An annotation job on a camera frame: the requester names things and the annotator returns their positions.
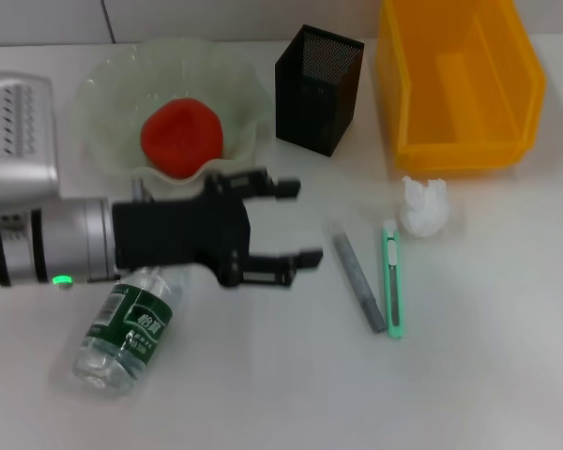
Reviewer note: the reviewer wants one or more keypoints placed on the green utility knife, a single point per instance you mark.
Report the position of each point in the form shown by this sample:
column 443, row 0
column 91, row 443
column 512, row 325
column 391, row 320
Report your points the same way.
column 392, row 286

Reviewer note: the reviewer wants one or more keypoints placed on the pale green wavy fruit plate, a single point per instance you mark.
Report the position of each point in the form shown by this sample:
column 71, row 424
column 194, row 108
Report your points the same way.
column 234, row 84

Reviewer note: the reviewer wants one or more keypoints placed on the grey glitter pen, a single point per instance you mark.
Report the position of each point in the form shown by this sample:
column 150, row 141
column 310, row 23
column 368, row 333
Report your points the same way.
column 356, row 276

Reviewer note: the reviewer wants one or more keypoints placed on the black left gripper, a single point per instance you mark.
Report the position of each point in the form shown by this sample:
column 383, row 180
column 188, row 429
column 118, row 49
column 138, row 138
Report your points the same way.
column 178, row 234

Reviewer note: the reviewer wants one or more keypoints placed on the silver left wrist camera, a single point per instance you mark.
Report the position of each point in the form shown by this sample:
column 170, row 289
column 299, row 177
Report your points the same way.
column 14, row 140

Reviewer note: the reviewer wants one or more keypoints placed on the white paper ball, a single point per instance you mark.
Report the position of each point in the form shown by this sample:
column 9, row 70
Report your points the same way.
column 422, row 211

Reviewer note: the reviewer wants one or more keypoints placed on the black mesh pen holder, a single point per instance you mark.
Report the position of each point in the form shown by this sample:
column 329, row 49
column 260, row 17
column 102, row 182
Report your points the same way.
column 305, row 112

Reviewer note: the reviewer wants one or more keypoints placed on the clear green-label water bottle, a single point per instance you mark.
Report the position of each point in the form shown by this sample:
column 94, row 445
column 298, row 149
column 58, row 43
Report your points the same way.
column 126, row 328

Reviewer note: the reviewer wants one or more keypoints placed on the yellow plastic bin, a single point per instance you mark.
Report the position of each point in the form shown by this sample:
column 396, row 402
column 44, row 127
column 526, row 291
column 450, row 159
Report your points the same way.
column 464, row 94

